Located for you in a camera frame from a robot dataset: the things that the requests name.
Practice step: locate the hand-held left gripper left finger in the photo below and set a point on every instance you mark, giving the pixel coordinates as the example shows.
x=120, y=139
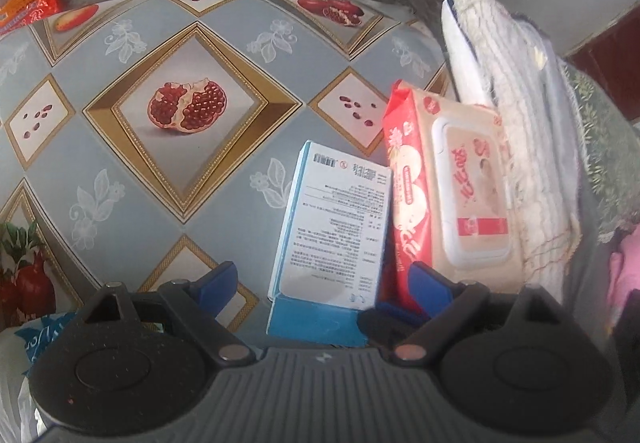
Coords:
x=220, y=280

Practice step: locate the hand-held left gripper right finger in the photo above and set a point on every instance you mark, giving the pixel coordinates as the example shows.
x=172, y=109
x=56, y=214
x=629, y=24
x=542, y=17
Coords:
x=430, y=283

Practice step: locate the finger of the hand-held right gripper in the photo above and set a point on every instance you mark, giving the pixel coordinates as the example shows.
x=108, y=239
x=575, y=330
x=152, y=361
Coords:
x=375, y=328

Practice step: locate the red wet wipes pack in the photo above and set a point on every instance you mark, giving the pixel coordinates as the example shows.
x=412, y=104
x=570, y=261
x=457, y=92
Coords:
x=450, y=183

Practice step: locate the white blue carton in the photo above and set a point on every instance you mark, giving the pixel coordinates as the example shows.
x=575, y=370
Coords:
x=330, y=223

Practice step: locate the translucent plastic bag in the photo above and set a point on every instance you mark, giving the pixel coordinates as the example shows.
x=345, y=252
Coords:
x=20, y=363

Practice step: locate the pink dotted pillow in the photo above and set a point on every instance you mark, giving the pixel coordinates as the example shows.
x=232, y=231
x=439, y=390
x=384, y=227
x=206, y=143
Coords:
x=625, y=268

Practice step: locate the folded white quilt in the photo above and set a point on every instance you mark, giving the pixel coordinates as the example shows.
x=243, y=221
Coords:
x=520, y=88

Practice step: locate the green patterned cushion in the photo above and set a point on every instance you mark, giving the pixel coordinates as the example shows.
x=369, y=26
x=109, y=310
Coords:
x=610, y=148

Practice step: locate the dark red door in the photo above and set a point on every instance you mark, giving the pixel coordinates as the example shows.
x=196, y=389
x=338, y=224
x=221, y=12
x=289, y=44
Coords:
x=610, y=48

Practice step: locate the orange snack packet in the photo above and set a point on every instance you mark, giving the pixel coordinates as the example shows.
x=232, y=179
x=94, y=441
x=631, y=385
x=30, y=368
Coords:
x=25, y=3

